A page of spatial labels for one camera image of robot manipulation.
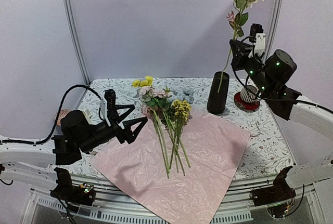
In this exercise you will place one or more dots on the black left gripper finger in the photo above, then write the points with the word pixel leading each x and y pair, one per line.
pixel 121 112
pixel 133 127

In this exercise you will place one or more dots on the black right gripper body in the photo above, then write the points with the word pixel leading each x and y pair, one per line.
pixel 260 78

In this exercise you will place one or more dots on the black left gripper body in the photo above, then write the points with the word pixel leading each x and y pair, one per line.
pixel 92 141

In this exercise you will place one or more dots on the pink wrapping paper sheet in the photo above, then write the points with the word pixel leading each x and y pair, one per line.
pixel 214 147

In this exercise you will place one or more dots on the flower bouquet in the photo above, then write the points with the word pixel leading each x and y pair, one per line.
pixel 170 112

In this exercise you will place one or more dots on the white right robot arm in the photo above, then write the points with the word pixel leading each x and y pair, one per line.
pixel 318 119

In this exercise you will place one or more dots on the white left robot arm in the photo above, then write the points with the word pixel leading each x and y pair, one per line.
pixel 28 161

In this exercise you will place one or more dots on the tall black vase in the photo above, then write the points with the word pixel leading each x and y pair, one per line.
pixel 218 93

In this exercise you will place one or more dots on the striped ceramic cup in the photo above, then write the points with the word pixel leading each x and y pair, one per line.
pixel 248 94

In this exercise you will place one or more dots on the red round saucer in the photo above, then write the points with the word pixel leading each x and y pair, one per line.
pixel 247 107

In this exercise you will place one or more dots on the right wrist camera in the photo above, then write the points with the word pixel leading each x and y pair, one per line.
pixel 257 38

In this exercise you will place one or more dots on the right aluminium frame post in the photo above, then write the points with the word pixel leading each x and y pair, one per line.
pixel 271 29

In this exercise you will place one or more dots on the aluminium frame post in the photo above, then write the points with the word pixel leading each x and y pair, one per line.
pixel 271 29
pixel 75 41

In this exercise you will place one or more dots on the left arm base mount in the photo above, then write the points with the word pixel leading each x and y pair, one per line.
pixel 65 190

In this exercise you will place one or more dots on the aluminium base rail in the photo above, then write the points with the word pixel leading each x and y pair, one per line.
pixel 236 205

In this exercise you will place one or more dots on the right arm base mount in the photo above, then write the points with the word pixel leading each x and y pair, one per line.
pixel 278 192

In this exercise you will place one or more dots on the left aluminium frame post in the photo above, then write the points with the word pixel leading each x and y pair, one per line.
pixel 75 41

